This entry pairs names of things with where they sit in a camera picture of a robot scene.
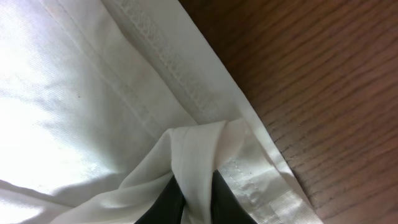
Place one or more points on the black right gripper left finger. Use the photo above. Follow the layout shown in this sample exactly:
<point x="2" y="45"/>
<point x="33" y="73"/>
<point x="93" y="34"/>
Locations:
<point x="168" y="207"/>

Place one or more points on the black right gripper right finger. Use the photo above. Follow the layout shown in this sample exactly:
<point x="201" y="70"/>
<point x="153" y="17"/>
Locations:
<point x="225" y="208"/>

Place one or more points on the white printed t-shirt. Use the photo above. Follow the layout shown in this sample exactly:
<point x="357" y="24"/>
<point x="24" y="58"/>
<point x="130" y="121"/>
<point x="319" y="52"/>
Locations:
<point x="103" y="102"/>

